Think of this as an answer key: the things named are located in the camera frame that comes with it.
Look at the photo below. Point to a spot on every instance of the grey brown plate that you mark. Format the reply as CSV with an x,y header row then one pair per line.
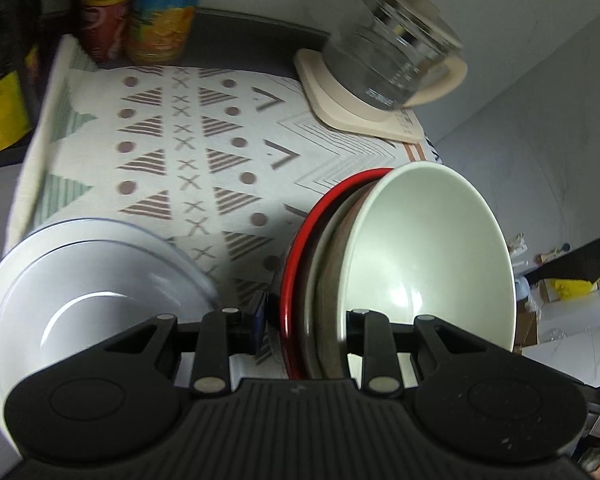
x,y
321,321

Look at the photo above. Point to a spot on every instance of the red plate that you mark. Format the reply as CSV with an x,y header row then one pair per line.
x,y
297,259

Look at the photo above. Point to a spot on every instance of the glass electric kettle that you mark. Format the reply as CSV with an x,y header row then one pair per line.
x,y
395,53

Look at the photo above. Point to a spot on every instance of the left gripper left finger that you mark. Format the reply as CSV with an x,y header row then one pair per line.
x,y
220,335

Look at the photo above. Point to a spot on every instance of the orange juice bottle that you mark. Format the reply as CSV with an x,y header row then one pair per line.
x,y
159,30

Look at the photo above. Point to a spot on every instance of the yellow labelled oil jug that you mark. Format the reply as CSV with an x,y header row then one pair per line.
x,y
14,116

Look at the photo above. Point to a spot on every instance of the large white bowl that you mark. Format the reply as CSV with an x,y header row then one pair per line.
x,y
426,242

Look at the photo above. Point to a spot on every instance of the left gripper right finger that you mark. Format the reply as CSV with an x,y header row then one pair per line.
x,y
370,336

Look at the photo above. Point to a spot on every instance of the white blue-rimmed plate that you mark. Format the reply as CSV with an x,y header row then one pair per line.
x,y
78,282

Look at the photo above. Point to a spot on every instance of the cream kettle base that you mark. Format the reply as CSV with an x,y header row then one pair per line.
x,y
340,109

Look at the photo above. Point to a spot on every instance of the patterned table cloth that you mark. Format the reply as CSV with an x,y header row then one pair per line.
x,y
222,164

